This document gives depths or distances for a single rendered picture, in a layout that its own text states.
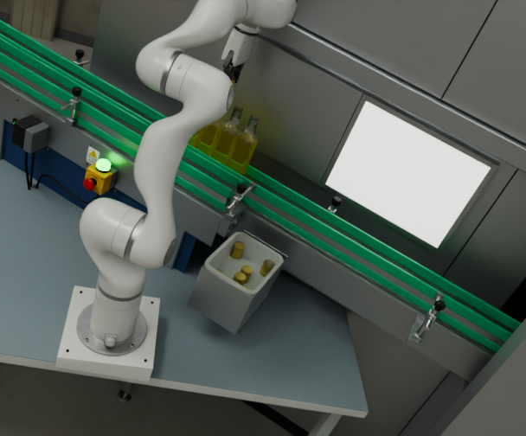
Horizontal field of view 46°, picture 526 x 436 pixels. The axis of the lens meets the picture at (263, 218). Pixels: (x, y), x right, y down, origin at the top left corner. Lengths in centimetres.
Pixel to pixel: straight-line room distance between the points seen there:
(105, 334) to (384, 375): 108
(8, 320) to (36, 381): 84
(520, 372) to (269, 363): 71
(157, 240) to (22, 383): 133
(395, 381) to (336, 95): 106
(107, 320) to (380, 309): 80
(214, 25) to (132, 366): 90
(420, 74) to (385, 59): 11
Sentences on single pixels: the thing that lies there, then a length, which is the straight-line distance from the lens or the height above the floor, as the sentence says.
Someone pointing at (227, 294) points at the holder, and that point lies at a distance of 177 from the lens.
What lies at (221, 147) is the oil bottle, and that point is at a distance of 195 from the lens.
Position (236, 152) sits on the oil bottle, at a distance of 192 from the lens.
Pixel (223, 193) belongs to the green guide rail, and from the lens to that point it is 186.
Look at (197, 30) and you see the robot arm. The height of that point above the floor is 165.
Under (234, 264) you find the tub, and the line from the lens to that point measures 191.
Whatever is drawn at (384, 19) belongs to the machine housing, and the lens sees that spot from 185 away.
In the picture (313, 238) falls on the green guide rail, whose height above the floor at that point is 107.
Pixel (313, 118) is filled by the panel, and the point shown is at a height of 134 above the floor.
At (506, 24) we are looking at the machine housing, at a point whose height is 182.
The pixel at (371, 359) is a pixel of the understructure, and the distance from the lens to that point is 234.
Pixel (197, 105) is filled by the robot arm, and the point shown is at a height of 152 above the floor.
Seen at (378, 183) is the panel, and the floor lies 126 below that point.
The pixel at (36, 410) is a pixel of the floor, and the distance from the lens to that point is 259.
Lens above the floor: 215
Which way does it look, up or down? 35 degrees down
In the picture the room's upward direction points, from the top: 23 degrees clockwise
